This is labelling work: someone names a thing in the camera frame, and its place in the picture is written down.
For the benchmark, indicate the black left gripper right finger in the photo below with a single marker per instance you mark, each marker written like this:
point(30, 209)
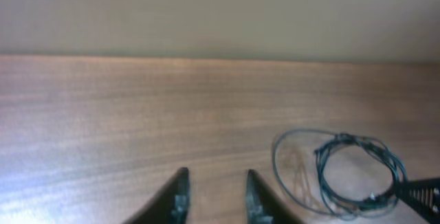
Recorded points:
point(262, 204)

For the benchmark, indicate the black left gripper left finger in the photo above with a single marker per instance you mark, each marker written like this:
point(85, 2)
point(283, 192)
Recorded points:
point(169, 205)

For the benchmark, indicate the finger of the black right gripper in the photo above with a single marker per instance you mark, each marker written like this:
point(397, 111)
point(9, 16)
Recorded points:
point(422, 196)

